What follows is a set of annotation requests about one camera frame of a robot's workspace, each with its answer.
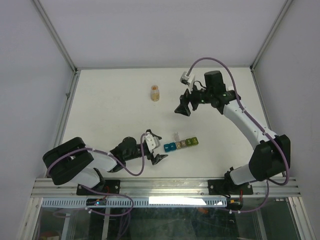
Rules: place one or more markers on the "gold bottle cap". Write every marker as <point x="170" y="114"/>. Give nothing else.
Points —
<point x="154" y="87"/>

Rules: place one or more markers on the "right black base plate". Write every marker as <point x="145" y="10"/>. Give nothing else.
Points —
<point x="224" y="188"/>

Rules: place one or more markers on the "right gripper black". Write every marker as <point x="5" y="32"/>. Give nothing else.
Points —
<point x="183" y="107"/>

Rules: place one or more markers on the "clear bottle yellow capsules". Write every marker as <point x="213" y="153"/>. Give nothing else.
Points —
<point x="155" y="94"/>

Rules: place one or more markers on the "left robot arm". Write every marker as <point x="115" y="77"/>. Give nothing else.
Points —
<point x="74" y="161"/>

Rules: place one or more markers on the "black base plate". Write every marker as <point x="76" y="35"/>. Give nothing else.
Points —
<point x="224" y="188"/>
<point x="108" y="186"/>

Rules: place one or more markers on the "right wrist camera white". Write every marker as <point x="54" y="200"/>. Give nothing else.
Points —
<point x="188" y="80"/>

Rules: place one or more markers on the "weekly pill organizer strip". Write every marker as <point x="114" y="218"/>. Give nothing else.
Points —
<point x="179" y="144"/>

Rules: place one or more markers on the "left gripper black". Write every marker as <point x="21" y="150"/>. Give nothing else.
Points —
<point x="150" y="156"/>

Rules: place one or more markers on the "aluminium frame post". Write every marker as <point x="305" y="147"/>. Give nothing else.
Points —
<point x="271" y="33"/>
<point x="53" y="33"/>

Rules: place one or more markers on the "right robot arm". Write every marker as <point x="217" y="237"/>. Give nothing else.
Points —
<point x="271" y="152"/>

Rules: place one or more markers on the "white slotted cable duct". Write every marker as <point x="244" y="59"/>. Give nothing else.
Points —
<point x="137" y="202"/>

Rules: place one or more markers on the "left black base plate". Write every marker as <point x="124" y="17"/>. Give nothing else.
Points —
<point x="108" y="186"/>

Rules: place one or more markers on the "right aluminium frame post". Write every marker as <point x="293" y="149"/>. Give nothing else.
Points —
<point x="271" y="33"/>

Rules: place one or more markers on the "left aluminium frame post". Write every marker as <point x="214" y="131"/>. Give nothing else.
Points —
<point x="53" y="33"/>

